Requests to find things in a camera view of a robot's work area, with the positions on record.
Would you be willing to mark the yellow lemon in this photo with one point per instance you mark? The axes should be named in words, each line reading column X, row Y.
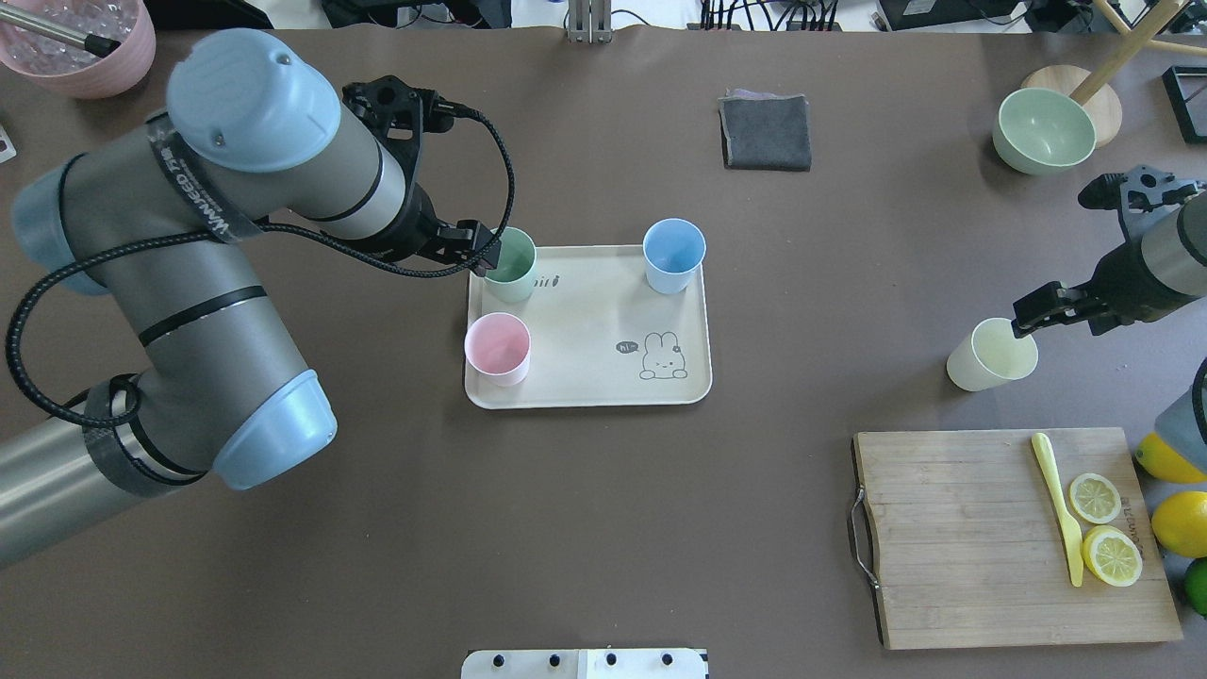
column 1159, row 460
column 1179, row 523

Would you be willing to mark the lemon slice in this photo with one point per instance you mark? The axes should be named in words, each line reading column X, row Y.
column 1111, row 556
column 1094, row 498

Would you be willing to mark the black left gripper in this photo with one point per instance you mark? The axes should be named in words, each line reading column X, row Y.
column 407, row 229

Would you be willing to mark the metal ice scoop tube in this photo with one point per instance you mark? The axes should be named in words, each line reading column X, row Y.
column 97, row 45

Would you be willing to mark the lemon slice right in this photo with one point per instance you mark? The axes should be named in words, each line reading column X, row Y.
column 1111, row 556

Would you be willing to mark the green plastic cup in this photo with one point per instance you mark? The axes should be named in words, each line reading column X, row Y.
column 513, row 280

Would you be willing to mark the dark grey folded cloth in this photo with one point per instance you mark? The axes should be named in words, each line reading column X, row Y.
column 762, row 131

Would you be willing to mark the yellow lemon middle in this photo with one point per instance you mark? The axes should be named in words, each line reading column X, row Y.
column 1179, row 523

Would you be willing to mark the blue plastic cup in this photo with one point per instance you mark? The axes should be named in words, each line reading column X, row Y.
column 674, row 249

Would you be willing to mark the aluminium frame post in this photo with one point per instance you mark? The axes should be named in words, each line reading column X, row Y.
column 589, row 21

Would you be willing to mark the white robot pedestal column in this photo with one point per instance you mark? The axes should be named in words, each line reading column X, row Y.
column 655, row 662

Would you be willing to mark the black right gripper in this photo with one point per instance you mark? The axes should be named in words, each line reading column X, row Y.
column 1125, row 280

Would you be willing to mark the wooden cutting board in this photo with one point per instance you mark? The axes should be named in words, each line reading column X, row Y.
column 964, row 550

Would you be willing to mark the cream plastic tray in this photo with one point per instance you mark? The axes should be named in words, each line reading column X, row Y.
column 601, row 336

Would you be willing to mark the pink bowl with ice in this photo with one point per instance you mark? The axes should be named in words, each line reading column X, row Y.
column 59, row 67

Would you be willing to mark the green bowl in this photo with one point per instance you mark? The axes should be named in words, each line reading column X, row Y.
column 1041, row 132

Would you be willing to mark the lemon slice left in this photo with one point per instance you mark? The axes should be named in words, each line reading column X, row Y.
column 1094, row 498

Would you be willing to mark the green lime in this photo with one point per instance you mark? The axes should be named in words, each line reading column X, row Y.
column 1194, row 586

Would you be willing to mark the yellow plastic knife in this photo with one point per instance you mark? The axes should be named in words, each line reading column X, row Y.
column 1070, row 530

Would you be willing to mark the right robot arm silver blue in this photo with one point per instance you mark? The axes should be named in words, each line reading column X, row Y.
column 1157, row 270

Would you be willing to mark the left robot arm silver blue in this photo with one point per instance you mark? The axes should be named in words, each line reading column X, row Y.
column 251, row 140

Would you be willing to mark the cream plastic cup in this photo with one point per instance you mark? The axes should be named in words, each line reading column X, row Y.
column 991, row 355

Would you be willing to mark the pink plastic cup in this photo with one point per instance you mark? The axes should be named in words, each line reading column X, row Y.
column 498, row 346

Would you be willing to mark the yellow lemon left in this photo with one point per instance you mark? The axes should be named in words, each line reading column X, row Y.
column 1159, row 460

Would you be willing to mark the wooden mug tree stand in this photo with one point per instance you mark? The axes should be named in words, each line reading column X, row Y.
column 1092, row 90

